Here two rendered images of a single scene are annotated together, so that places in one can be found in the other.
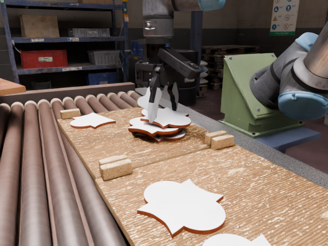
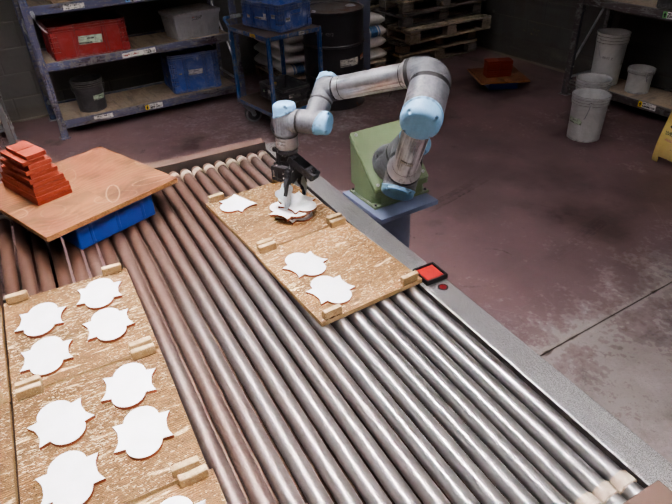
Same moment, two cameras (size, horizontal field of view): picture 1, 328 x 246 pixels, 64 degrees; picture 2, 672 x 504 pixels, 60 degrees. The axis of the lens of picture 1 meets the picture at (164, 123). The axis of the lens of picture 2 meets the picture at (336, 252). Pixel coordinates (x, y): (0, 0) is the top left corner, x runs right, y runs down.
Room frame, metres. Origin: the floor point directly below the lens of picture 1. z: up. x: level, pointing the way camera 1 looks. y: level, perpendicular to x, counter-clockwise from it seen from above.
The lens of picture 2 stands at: (-1.11, -0.09, 1.96)
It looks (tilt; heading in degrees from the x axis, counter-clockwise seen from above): 34 degrees down; 359
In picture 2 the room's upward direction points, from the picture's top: 2 degrees counter-clockwise
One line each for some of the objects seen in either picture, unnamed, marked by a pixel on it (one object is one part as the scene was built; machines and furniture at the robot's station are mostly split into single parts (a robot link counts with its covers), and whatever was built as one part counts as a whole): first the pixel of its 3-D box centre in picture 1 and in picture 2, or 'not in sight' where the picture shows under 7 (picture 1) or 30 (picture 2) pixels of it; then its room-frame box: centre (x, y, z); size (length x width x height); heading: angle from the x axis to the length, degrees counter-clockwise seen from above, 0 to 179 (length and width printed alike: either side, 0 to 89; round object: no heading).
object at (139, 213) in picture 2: not in sight; (93, 206); (0.74, 0.73, 0.97); 0.31 x 0.31 x 0.10; 48
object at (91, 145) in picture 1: (134, 131); (273, 212); (0.71, 0.09, 0.93); 0.41 x 0.35 x 0.02; 31
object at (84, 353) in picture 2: not in sight; (76, 321); (0.14, 0.60, 0.94); 0.41 x 0.35 x 0.04; 26
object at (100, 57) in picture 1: (103, 56); (190, 21); (4.82, 1.07, 0.76); 0.50 x 0.36 x 0.24; 125
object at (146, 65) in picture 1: (156, 62); (287, 163); (0.69, 0.02, 1.12); 0.09 x 0.08 x 0.12; 55
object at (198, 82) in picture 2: (101, 81); (190, 67); (4.83, 1.15, 0.32); 0.50 x 0.41 x 0.37; 115
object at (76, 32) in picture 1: (89, 32); not in sight; (4.71, 1.27, 1.16); 0.60 x 0.40 x 0.15; 122
